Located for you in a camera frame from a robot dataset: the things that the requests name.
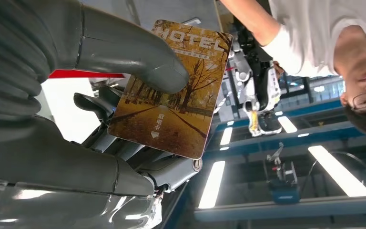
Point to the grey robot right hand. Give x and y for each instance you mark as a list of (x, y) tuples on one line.
[(60, 164)]

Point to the person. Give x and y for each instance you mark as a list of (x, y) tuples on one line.
[(312, 38)]

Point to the blue machine box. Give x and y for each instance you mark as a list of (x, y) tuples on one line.
[(284, 186)]

